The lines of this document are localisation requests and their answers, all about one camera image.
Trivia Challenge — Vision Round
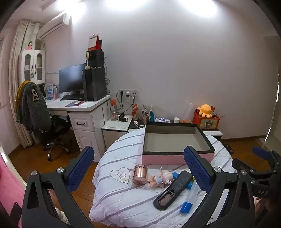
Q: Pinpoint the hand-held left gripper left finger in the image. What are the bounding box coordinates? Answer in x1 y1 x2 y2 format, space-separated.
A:
22 146 95 228

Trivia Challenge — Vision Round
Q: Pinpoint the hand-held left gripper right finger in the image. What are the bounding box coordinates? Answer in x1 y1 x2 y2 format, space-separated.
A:
183 146 256 228

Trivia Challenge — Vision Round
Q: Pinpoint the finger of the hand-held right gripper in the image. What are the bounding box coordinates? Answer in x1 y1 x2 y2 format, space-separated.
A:
232 157 259 178
252 146 281 170

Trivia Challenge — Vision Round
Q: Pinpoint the pink storage box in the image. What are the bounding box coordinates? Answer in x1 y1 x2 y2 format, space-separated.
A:
142 122 215 165

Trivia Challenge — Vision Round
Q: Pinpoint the black remote control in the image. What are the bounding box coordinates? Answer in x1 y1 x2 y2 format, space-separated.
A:
153 171 194 211

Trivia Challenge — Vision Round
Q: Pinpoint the baby doll figure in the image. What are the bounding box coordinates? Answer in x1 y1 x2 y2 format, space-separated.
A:
149 167 179 188

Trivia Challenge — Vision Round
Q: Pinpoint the clear tube blue cap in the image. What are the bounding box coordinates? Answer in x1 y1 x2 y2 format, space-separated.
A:
180 186 203 213

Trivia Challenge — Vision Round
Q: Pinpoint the rose gold metal jar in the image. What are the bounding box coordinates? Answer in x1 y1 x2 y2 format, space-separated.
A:
132 164 149 185

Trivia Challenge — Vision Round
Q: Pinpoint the person's right hand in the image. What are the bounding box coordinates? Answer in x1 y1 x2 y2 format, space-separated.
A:
254 196 281 220

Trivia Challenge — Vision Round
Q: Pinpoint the black metal plate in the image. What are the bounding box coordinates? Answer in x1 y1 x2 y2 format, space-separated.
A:
223 142 233 157

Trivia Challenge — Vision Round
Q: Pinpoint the dark-topped low cabinet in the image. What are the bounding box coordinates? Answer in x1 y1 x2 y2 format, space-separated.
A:
128 118 223 142

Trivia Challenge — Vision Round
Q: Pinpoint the black office chair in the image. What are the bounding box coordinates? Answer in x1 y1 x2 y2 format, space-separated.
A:
36 115 72 161

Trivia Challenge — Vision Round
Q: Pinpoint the red printed toy box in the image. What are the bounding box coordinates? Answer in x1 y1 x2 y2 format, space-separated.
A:
193 110 220 131

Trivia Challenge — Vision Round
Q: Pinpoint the white nightstand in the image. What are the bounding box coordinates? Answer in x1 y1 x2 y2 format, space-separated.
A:
101 114 134 154

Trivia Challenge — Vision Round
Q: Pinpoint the clear plastic bag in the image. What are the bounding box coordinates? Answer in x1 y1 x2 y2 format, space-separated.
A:
184 100 197 123

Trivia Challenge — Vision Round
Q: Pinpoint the orange octopus plush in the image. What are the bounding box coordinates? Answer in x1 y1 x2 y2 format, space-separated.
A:
196 104 213 116

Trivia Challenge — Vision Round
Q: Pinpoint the white desk with drawers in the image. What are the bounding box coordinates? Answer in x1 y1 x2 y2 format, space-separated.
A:
45 94 111 163

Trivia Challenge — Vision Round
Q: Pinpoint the purple mouse pad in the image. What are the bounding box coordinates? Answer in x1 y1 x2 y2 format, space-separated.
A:
65 100 88 107

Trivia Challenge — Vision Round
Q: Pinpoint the clear bottle red cap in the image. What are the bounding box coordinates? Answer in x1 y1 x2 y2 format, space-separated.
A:
110 99 119 121

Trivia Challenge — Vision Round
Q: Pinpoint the blue snack bag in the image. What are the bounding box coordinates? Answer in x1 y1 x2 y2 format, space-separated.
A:
148 105 156 122

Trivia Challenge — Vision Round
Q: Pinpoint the black keyboard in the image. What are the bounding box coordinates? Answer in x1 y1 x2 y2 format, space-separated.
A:
60 95 85 101

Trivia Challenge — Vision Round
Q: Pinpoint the pink bed sheet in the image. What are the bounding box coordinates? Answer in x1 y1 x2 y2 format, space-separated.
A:
0 157 24 228

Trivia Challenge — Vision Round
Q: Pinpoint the white and red snack bag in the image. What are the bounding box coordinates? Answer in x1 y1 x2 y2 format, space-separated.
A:
140 105 150 123

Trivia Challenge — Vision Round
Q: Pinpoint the grey jacket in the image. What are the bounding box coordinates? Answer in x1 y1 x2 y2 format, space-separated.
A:
15 81 53 133

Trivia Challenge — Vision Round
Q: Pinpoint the blue and white carton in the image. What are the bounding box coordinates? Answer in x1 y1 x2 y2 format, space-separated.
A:
47 83 58 99

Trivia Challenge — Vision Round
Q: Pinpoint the black computer tower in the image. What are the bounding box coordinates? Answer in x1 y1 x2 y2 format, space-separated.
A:
82 67 107 102

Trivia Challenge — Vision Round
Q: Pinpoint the black computer monitor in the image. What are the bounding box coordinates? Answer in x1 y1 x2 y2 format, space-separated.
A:
58 63 86 98

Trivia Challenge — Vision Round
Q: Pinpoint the mustard yellow garment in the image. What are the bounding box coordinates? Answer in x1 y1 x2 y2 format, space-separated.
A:
15 81 31 114

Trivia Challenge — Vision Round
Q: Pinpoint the black speaker box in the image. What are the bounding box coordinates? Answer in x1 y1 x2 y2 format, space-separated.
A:
86 49 104 68

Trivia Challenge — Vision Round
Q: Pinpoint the white glass-door cabinet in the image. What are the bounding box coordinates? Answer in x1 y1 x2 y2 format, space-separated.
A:
19 49 46 86

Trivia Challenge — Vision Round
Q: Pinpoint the red gift box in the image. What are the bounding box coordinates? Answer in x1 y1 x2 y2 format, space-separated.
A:
88 34 102 51

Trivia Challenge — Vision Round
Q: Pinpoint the white air conditioner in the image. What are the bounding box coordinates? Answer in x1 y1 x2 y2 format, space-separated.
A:
37 13 72 40

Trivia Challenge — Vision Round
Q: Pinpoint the white bed frame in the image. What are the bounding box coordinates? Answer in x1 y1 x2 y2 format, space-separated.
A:
0 147 27 189

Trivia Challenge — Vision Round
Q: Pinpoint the white wall outlet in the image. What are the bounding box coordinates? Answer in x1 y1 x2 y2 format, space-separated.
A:
119 89 139 98

